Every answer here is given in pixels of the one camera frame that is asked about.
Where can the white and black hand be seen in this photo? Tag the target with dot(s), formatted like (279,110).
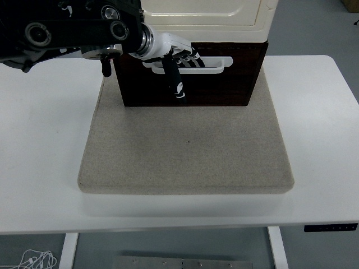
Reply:
(165,45)

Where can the dark wooden drawer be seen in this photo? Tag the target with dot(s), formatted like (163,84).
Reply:
(218,89)

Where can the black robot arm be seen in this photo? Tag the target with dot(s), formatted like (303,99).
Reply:
(73,28)

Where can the cream plastic cabinet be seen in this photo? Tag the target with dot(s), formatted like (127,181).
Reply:
(213,33)

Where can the dark wooden drawer housing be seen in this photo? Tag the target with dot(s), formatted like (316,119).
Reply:
(266,53)

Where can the beige fabric mat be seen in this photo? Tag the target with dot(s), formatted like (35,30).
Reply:
(185,151)

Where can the cardboard box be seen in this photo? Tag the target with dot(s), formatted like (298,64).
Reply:
(352,5)

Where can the white table leg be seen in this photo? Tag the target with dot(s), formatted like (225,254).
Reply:
(278,249)
(68,252)

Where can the black table control panel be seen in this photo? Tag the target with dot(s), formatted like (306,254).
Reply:
(331,227)

